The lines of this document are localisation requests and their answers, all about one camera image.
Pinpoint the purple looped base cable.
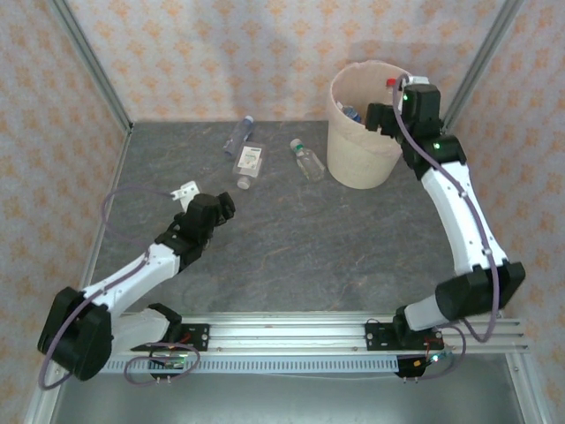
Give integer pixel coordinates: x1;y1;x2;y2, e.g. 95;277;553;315
414;324;468;382
123;345;200;386

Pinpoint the grey metal lower shelf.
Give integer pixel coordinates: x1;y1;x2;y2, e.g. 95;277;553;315
48;357;526;424

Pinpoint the white slotted cable tray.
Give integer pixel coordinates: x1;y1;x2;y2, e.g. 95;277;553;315
96;354;401;375

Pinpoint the purple tinted plastic bottle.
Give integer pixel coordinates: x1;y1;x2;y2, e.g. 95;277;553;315
222;115;256;158

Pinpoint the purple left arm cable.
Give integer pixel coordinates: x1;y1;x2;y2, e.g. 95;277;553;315
37;185;176;391

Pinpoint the flat clear bottle white label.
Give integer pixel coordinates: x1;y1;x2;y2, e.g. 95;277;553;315
232;143;266;191

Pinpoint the small green circuit board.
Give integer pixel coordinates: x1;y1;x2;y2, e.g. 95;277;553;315
423;351;455;367
149;352;187;371

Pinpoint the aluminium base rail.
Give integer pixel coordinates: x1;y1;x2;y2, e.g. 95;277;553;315
55;312;531;354

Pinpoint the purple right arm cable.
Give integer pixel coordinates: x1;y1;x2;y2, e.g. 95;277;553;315
394;73;501;344

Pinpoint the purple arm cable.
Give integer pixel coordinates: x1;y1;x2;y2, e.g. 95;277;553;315
37;185;176;391
394;73;501;344

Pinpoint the small clear bottle printed label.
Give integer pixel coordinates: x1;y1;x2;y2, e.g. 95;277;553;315
289;138;328;184

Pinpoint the beige round waste bin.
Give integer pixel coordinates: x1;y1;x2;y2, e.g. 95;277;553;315
326;61;414;191

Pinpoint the aluminium frame post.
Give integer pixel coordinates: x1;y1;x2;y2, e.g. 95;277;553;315
440;0;529;132
46;0;134;133

